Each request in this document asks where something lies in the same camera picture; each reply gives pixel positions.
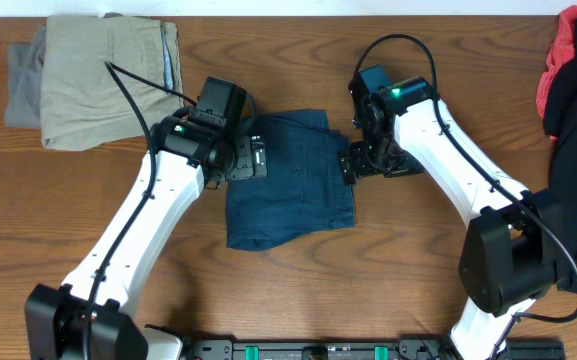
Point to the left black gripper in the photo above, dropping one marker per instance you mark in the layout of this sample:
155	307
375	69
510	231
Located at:
247	148

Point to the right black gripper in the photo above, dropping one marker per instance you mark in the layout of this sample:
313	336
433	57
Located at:
362	167

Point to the dark blue shorts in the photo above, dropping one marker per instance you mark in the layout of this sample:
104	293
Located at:
303	191

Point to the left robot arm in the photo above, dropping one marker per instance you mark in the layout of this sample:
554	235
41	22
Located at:
91	315

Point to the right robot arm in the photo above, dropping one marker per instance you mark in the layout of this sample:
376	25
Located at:
507	261

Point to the folded khaki shorts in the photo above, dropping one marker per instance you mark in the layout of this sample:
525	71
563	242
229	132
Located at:
99	73

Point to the folded grey garment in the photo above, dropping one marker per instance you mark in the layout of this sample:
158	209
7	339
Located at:
25	67

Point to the red garment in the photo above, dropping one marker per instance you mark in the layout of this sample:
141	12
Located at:
561	52

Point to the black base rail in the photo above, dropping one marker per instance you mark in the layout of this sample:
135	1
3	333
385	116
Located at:
368	351

